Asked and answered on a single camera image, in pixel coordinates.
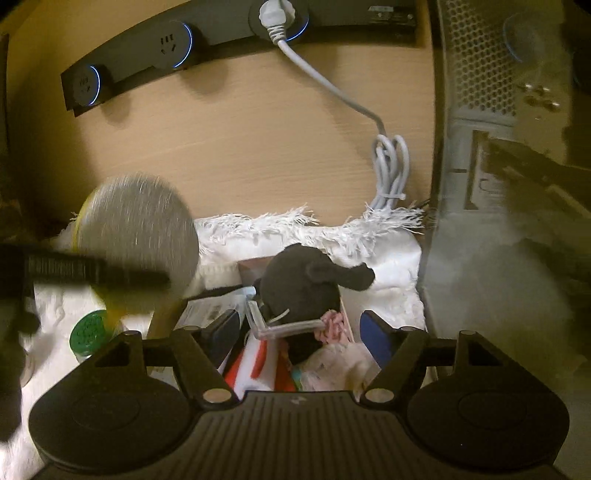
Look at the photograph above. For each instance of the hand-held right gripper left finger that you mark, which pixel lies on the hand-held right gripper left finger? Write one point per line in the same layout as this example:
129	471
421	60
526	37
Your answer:
226	334

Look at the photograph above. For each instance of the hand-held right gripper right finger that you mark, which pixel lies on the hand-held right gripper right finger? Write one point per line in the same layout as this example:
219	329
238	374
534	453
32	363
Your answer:
376	337

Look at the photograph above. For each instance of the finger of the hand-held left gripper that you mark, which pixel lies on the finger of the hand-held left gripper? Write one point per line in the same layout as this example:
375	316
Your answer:
92	271

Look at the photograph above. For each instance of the pink dotted white cloth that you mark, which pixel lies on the pink dotted white cloth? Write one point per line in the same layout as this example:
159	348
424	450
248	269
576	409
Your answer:
344	364

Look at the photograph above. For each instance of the cream plush toy red scarf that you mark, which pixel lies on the cream plush toy red scarf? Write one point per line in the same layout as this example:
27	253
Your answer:
258	369

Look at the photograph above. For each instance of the grey round plush pad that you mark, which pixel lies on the grey round plush pad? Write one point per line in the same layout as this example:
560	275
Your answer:
138	221

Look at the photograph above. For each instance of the pink cardboard box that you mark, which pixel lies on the pink cardboard box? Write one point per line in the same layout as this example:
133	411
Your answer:
254	272

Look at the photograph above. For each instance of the black plush mouse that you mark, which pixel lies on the black plush mouse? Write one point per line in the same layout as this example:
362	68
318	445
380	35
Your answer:
300	286

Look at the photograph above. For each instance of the white printed card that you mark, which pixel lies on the white printed card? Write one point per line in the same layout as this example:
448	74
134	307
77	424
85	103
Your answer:
207	316

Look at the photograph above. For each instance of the white paper tag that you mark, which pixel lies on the white paper tag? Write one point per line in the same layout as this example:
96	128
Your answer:
277	331

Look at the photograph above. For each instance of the green lid glass jar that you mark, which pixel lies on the green lid glass jar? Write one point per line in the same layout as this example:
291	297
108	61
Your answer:
90	337

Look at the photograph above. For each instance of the white fluffy rug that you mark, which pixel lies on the white fluffy rug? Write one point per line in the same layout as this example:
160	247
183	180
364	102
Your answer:
397	272

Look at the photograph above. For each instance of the black power strip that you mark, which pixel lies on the black power strip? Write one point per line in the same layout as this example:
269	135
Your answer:
221	27

